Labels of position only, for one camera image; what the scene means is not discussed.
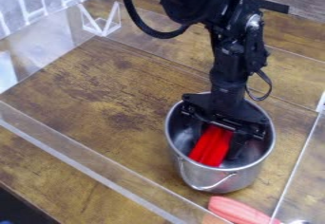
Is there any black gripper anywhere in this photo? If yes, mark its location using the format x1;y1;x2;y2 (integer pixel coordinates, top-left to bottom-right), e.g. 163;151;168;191
181;92;270;160

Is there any red plastic block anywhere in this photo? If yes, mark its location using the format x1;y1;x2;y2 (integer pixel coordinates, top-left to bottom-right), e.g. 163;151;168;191
187;125;232;167

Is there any silver metal pot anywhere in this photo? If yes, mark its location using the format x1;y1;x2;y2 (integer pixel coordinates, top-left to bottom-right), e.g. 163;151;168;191
164;100;275;194

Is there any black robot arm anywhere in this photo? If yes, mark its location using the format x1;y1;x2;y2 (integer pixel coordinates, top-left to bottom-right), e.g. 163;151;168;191
123;0;270;159

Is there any clear acrylic right barrier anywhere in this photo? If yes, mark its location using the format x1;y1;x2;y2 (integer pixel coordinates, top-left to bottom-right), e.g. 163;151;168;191
271;91;325;224

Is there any clear acrylic barrier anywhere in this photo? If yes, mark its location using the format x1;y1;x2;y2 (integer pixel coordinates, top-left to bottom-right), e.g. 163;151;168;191
0;101;231;224
271;91;325;224

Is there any clear acrylic front barrier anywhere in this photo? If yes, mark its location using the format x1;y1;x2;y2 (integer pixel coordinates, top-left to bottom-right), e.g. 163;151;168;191
0;101;231;224

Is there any orange handled tool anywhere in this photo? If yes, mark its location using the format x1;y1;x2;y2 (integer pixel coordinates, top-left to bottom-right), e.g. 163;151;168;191
208;196;283;224

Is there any black wall strip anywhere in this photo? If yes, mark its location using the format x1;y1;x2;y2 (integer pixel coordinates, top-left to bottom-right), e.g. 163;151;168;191
262;1;288;14

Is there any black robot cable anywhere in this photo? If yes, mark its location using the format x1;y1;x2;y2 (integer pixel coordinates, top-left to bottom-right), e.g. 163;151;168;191
119;0;191;40

